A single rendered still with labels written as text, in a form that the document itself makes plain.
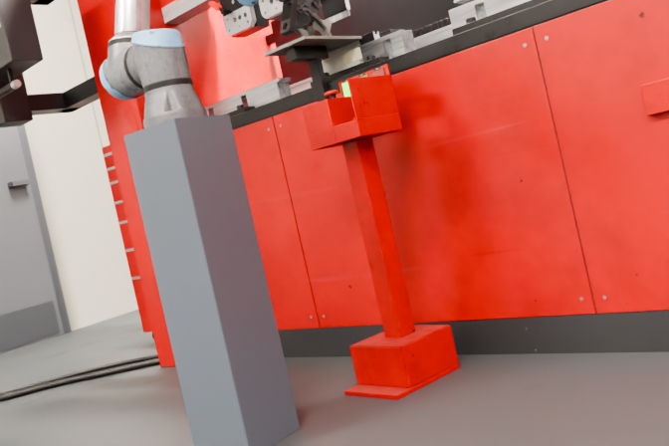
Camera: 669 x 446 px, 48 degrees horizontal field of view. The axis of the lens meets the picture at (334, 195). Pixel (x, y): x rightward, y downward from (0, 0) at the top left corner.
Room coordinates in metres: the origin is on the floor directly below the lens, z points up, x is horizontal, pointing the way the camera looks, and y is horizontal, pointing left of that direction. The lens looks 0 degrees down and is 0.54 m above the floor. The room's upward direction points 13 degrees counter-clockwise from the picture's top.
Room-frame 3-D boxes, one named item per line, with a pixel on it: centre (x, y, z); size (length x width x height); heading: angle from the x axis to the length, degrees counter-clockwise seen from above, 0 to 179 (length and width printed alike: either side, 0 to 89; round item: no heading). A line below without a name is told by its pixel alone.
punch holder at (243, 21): (2.73, 0.17, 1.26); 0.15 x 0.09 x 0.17; 47
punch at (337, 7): (2.44, -0.14, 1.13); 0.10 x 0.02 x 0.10; 47
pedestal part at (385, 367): (2.00, -0.07, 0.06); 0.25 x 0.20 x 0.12; 131
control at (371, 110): (2.02, -0.09, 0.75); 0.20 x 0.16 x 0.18; 41
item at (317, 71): (2.30, -0.01, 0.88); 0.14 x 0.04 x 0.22; 137
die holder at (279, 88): (2.81, 0.26, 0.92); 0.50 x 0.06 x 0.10; 47
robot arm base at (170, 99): (1.77, 0.33, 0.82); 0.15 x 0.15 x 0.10
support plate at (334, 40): (2.33, -0.04, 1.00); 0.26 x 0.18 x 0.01; 137
